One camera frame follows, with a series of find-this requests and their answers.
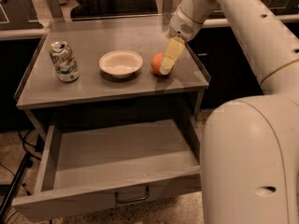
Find black floor cables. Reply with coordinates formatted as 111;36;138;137
0;129;43;198

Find grey metal cabinet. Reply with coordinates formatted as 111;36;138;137
14;15;211;138

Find black drawer handle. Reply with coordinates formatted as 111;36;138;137
115;186;150;204

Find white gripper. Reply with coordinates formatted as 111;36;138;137
159;0;219;75

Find orange fruit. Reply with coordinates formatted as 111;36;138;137
150;52;170;76

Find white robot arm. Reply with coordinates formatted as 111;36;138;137
169;0;299;224

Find crushed green soda can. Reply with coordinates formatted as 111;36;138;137
49;41;79;82

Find white paper bowl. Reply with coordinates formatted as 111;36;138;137
99;50;143;78

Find white counter rail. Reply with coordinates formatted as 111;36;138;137
203;14;299;28

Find open grey top drawer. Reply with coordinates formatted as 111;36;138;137
12;110;200;222

